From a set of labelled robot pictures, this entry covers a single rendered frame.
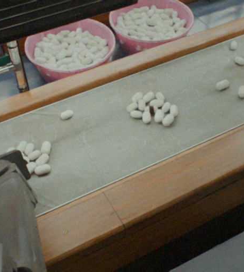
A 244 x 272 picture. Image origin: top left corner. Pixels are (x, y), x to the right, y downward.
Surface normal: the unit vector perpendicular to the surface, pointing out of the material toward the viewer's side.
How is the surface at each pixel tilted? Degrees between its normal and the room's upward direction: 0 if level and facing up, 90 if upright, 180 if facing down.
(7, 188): 31
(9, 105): 0
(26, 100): 0
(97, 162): 0
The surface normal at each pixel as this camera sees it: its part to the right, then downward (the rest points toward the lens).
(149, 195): -0.01, -0.66
